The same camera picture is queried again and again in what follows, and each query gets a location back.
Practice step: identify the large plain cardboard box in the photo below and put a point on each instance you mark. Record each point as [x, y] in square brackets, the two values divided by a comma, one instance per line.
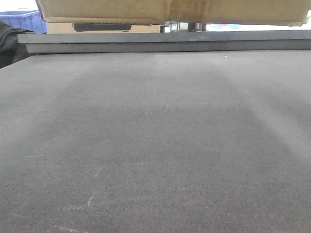
[155, 12]

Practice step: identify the grey metal shelf edge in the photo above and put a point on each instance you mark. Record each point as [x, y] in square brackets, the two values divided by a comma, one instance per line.
[166, 42]

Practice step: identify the beige background cardboard box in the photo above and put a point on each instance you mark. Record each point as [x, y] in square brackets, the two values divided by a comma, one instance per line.
[69, 28]

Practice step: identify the blue plastic bin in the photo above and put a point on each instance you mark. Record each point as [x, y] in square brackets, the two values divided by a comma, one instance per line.
[30, 20]

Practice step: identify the black cloth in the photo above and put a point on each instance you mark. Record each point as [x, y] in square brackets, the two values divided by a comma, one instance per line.
[11, 51]

